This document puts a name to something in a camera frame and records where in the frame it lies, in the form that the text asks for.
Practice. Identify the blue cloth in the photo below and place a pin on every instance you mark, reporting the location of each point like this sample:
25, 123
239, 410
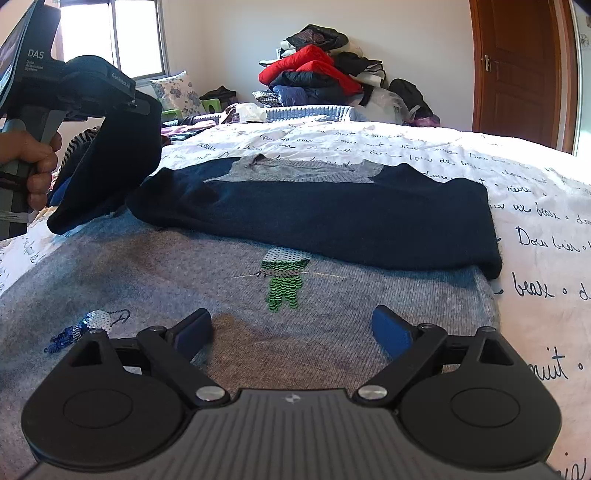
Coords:
57, 194

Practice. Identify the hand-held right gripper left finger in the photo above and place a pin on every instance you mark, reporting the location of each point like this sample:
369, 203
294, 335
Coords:
196, 330

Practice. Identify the black bag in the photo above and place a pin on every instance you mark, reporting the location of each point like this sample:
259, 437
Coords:
411, 94

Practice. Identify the pile of clothes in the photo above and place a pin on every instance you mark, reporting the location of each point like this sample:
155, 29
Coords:
304, 64

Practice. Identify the green stool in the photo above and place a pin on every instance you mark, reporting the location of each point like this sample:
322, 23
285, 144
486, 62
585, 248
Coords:
211, 104

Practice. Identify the white plastic bag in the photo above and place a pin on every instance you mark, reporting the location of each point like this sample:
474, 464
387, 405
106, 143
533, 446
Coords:
388, 104

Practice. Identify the white script printed bedsheet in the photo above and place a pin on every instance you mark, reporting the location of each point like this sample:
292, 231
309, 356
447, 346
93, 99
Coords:
531, 194

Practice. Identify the brown wooden door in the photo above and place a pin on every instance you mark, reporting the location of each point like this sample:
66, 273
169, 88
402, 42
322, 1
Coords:
517, 69

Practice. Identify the floral pillow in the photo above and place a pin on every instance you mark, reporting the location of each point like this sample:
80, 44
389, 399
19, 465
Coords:
182, 94

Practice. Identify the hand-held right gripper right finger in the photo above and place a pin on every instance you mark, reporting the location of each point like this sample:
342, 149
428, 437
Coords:
390, 333

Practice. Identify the grey and navy knit sweater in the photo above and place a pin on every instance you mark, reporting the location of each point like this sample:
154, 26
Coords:
295, 350

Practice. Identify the person's left hand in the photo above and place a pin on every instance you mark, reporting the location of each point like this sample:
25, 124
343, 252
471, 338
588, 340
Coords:
44, 161

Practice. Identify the white crumpled cloth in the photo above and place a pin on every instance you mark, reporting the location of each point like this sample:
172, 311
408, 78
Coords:
247, 113

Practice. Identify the pink patterned cloth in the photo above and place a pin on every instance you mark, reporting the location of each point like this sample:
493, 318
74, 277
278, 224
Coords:
184, 131

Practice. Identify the blue white knitted blanket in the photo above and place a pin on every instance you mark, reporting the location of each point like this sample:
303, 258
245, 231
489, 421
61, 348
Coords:
314, 113

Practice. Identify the window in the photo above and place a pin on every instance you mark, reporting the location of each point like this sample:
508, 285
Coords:
138, 37

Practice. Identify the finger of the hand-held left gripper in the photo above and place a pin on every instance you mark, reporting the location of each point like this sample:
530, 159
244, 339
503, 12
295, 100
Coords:
138, 99

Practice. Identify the black white striped cloth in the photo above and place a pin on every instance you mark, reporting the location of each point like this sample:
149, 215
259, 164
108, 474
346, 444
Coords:
76, 143

